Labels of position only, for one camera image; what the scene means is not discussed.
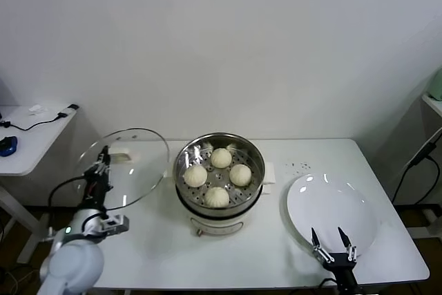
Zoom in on black cable with adapter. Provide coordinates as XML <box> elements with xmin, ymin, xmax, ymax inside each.
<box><xmin>0</xmin><ymin>104</ymin><xmax>79</xmax><ymax>133</ymax></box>

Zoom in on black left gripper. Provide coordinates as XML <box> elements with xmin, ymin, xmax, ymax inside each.
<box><xmin>84</xmin><ymin>145</ymin><xmax>114</xmax><ymax>208</ymax></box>

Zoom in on white steamed baozi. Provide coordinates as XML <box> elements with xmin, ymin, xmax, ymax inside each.
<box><xmin>228</xmin><ymin>164</ymin><xmax>252</xmax><ymax>187</ymax></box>
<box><xmin>210</xmin><ymin>147</ymin><xmax>232</xmax><ymax>169</ymax></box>
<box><xmin>203</xmin><ymin>186</ymin><xmax>230</xmax><ymax>209</ymax></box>
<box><xmin>183</xmin><ymin>164</ymin><xmax>209</xmax><ymax>188</ymax></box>

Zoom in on pale green appliance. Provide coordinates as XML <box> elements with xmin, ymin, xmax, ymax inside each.
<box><xmin>427</xmin><ymin>68</ymin><xmax>442</xmax><ymax>101</ymax></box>

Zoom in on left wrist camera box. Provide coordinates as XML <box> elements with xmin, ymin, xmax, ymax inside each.
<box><xmin>102</xmin><ymin>213</ymin><xmax>131</xmax><ymax>236</ymax></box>

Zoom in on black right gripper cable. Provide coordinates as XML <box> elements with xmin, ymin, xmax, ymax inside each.
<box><xmin>319</xmin><ymin>276</ymin><xmax>338</xmax><ymax>291</ymax></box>

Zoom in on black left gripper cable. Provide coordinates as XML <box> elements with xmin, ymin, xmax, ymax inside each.
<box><xmin>47</xmin><ymin>174</ymin><xmax>90</xmax><ymax>213</ymax></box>

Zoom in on white electric cooker base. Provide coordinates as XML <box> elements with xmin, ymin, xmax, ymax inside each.
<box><xmin>174</xmin><ymin>184</ymin><xmax>272</xmax><ymax>238</ymax></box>

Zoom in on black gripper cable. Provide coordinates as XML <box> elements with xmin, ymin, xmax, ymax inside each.
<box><xmin>47</xmin><ymin>174</ymin><xmax>90</xmax><ymax>213</ymax></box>
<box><xmin>319</xmin><ymin>276</ymin><xmax>338</xmax><ymax>291</ymax></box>

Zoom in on perforated steel steamer basket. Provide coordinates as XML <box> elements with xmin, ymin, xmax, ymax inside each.
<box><xmin>164</xmin><ymin>132</ymin><xmax>276</xmax><ymax>210</ymax></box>

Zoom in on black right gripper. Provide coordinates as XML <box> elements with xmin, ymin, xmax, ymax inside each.
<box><xmin>310</xmin><ymin>227</ymin><xmax>360</xmax><ymax>295</ymax></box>

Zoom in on white side desk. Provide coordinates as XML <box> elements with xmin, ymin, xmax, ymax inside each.
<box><xmin>420</xmin><ymin>93</ymin><xmax>442</xmax><ymax>120</ymax></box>

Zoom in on blue computer mouse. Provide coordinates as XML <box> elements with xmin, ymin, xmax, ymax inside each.
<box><xmin>0</xmin><ymin>135</ymin><xmax>18</xmax><ymax>158</ymax></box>

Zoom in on large white plate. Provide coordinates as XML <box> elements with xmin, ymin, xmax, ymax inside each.
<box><xmin>285</xmin><ymin>173</ymin><xmax>378</xmax><ymax>256</ymax></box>

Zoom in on white side table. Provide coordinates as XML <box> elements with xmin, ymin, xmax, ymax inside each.
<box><xmin>0</xmin><ymin>104</ymin><xmax>79</xmax><ymax>265</ymax></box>

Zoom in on round glass pot lid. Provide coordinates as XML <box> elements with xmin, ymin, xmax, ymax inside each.
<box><xmin>76</xmin><ymin>128</ymin><xmax>170</xmax><ymax>210</ymax></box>

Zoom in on black hanging power cable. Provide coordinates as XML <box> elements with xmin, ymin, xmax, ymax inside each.
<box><xmin>392</xmin><ymin>129</ymin><xmax>442</xmax><ymax>206</ymax></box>

